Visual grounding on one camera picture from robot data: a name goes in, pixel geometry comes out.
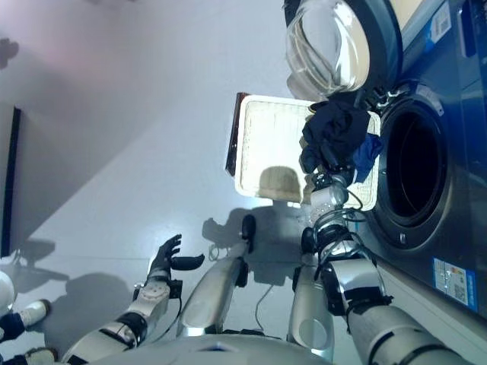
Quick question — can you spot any blue garment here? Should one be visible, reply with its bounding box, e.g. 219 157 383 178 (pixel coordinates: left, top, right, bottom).
351 132 384 183

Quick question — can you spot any grey robot torso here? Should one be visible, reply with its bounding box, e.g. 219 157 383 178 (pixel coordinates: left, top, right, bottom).
63 332 338 365

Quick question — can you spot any round glass washing machine door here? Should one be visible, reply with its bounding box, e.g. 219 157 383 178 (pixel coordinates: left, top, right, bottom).
283 0 403 103

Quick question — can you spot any white wicker laundry basket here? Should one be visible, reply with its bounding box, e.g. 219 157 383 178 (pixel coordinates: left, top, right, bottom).
233 94 382 213

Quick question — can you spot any silver robot leg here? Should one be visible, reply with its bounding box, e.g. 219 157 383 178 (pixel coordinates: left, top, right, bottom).
286 227 336 354
176 214 259 340

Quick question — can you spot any black wall edge strip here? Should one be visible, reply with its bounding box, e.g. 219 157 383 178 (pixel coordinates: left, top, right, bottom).
0 106 23 259

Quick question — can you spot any white floor cable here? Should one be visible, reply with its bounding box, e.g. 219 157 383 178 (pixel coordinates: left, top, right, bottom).
253 282 275 332

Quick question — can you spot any silver right robot leg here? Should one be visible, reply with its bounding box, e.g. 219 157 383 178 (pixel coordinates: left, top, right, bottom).
286 227 336 354

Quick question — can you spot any black garment with yellow tag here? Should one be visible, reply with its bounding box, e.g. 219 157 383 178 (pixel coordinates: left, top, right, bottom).
299 98 373 173

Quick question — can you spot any blue energy label sticker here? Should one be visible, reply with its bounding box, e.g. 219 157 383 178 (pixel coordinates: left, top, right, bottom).
432 257 473 306

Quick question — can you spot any small blue QR sticker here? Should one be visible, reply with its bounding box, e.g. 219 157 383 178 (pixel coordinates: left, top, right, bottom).
428 8 454 43

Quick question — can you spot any grey washing machine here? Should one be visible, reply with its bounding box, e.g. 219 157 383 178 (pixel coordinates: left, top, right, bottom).
357 0 487 332

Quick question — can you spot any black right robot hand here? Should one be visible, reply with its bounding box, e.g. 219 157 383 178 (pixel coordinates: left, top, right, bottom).
308 151 355 188

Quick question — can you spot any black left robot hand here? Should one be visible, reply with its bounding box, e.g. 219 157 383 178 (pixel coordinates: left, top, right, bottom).
147 233 206 281

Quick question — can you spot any white cylindrical object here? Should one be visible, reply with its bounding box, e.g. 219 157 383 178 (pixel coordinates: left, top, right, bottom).
0 268 17 317

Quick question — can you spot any silver left robot leg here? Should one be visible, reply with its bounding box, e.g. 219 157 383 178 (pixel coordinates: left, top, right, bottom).
176 214 259 340

